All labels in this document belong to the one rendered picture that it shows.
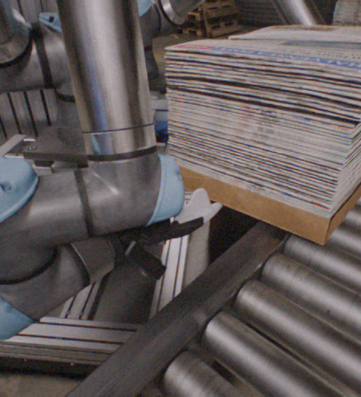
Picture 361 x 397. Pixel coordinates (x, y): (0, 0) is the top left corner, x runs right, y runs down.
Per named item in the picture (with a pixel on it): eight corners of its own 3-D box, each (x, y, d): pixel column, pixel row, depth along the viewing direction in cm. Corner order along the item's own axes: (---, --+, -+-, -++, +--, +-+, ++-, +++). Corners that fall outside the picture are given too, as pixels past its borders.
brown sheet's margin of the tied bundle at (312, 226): (216, 154, 70) (217, 136, 68) (361, 198, 54) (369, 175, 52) (166, 182, 60) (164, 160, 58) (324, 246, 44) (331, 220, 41)
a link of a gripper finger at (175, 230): (207, 221, 50) (152, 236, 47) (207, 229, 50) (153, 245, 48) (195, 206, 53) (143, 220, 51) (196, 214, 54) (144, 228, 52)
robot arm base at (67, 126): (46, 144, 69) (32, 97, 63) (72, 118, 81) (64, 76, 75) (116, 147, 68) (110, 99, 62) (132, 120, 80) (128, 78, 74)
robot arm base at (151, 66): (109, 81, 109) (105, 48, 103) (121, 69, 121) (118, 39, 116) (154, 81, 108) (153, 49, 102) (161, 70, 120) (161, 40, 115)
